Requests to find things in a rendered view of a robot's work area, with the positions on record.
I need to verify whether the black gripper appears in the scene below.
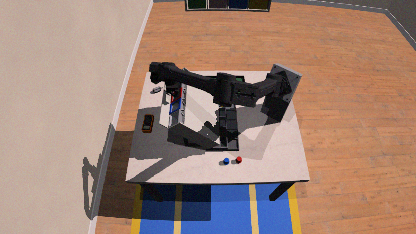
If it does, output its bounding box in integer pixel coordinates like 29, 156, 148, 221
166, 80, 180, 97

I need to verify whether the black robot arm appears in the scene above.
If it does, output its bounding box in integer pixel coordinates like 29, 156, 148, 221
149, 62, 292, 108

